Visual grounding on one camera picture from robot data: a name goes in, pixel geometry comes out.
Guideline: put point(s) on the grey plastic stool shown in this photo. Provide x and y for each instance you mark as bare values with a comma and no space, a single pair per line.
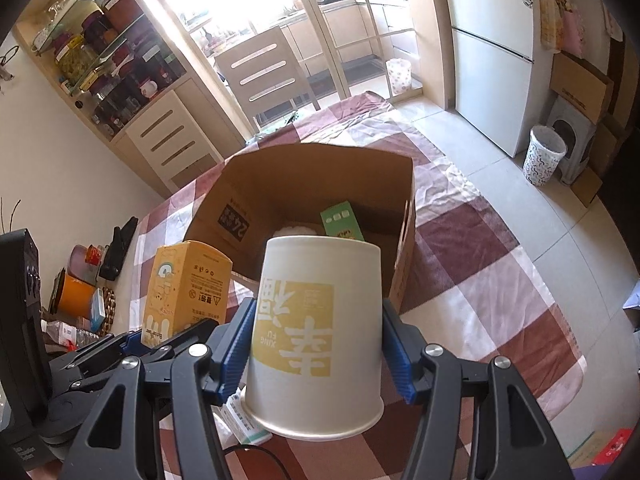
575,145

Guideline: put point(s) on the brown cardboard carton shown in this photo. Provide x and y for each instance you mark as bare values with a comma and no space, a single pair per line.
582,87
607,160

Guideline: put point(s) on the large paper cup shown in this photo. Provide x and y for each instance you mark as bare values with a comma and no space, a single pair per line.
310,320

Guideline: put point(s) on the wooden bead trivet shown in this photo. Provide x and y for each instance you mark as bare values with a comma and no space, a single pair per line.
110,310

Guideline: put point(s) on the checkered tablecloth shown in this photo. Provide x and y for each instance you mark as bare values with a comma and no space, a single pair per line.
475,260

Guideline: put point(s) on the blue tissue pack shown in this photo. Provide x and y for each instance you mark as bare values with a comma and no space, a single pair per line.
97,310

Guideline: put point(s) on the white drawer cabinet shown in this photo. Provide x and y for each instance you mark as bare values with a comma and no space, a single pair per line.
170,145

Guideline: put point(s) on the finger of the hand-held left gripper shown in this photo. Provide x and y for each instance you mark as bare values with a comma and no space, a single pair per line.
187,335
134,342

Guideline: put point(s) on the red cup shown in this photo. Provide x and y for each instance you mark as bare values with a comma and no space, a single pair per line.
94,254

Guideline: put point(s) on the plastic water bottle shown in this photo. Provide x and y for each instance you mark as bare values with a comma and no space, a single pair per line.
67,335

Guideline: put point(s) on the dotted white waste bin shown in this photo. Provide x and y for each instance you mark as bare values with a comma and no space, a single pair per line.
399,77

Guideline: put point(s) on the hanging pastel cloths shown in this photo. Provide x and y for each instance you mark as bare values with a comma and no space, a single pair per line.
562,20

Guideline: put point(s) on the orange canister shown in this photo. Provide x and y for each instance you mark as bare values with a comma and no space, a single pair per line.
72,295

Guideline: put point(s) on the white refrigerator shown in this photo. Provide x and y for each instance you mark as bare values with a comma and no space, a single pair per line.
490,60

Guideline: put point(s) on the white medicine box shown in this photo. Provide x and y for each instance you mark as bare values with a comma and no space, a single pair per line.
240,420

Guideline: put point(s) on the wooden chair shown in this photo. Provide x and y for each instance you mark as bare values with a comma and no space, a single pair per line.
265,75

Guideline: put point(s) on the yellow carton box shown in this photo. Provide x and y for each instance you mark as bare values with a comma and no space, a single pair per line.
185,285

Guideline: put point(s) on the patterned white waste bin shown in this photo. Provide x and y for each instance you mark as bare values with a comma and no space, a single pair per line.
542,157

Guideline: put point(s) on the green pixel-print box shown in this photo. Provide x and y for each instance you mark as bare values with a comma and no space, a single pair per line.
340,220

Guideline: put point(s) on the brown cardboard box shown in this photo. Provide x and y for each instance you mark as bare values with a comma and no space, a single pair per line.
280,185

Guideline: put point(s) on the glass shelf cabinet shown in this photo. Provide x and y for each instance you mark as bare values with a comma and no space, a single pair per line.
100,45

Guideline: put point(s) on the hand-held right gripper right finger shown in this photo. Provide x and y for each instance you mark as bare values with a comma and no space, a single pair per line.
400,360

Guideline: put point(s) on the pink container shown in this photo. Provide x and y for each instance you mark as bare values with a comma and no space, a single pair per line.
80,265

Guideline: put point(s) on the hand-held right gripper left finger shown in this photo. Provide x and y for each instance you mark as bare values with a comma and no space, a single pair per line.
235,355

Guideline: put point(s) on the small white towel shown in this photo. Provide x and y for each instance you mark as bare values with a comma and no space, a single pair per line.
297,231

